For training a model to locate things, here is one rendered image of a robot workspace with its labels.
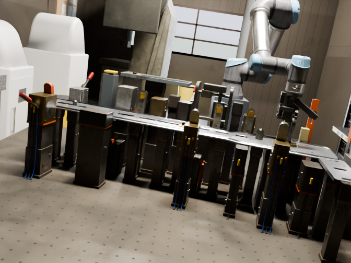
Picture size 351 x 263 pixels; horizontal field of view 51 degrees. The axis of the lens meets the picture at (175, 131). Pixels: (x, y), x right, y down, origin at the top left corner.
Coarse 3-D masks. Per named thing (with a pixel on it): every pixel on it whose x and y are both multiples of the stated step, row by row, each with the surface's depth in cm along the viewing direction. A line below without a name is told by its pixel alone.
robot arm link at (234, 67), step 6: (228, 60) 212; (234, 60) 210; (240, 60) 209; (246, 60) 211; (228, 66) 212; (234, 66) 210; (240, 66) 210; (246, 66) 210; (228, 72) 212; (234, 72) 210; (240, 72) 210; (246, 72) 210; (228, 78) 212; (234, 78) 211; (240, 78) 212; (246, 78) 213
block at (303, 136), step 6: (300, 132) 170; (306, 132) 168; (300, 138) 169; (306, 138) 168; (300, 156) 170; (300, 162) 171; (294, 174) 173; (294, 180) 173; (294, 186) 174; (288, 198) 175
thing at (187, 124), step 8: (184, 128) 144; (192, 128) 144; (184, 136) 145; (192, 136) 144; (184, 144) 145; (192, 144) 144; (184, 152) 146; (192, 152) 145; (184, 160) 148; (192, 160) 151; (184, 168) 147; (184, 176) 149; (176, 184) 150; (184, 184) 149; (176, 192) 150; (184, 192) 149; (176, 200) 150; (184, 200) 150; (184, 208) 150
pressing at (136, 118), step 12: (60, 108) 166; (72, 108) 167; (96, 108) 175; (108, 108) 180; (120, 120) 162; (132, 120) 162; (144, 120) 164; (156, 120) 168; (168, 120) 173; (180, 120) 175; (204, 132) 159; (216, 132) 162; (228, 132) 166; (240, 132) 170; (240, 144) 151; (252, 144) 151; (264, 144) 153; (300, 144) 164; (312, 144) 166; (312, 156) 147; (324, 156) 148; (336, 156) 153
